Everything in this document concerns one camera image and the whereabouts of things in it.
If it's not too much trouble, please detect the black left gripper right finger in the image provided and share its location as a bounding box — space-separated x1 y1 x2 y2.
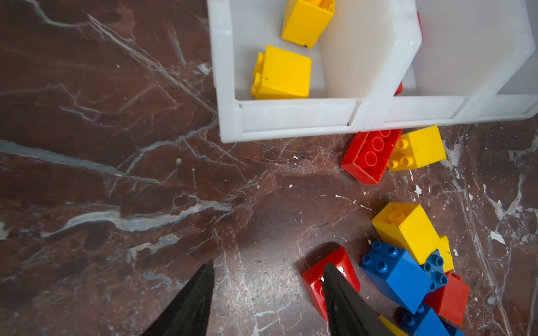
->
321 263 396 336

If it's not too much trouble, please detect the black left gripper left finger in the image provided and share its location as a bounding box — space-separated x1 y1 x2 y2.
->
143 260 215 336

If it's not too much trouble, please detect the red lego pile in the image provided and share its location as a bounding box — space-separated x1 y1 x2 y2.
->
301 246 361 322
423 271 470 327

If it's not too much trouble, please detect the long red lego brick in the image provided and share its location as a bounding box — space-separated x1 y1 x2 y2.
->
340 129 403 185

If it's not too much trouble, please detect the large yellow lego brick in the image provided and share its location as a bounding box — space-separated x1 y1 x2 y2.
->
251 46 312 100

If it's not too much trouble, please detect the small yellow lego brick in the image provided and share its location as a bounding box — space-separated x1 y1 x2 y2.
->
378 315 408 336

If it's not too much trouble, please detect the blue lego centre pile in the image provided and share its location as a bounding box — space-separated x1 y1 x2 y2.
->
360 241 432 314

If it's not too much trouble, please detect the blue lego pile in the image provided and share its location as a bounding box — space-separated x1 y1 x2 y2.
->
360 241 432 314
398 304 449 336

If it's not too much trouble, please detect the blue lego lower pile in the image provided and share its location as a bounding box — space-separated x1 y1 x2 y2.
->
398 304 449 336

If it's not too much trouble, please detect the small blue lego plate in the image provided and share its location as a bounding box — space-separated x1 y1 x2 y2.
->
421 250 448 292

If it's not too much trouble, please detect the yellow lego centre pile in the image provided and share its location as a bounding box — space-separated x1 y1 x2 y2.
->
371 202 440 265

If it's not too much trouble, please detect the blue lego bottom right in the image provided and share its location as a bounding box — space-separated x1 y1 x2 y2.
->
443 321 465 336

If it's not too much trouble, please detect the small yellow lego right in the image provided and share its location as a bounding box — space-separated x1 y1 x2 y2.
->
437 235 454 273

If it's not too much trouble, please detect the white three-compartment bin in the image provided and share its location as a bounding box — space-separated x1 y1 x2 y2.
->
207 1 537 143

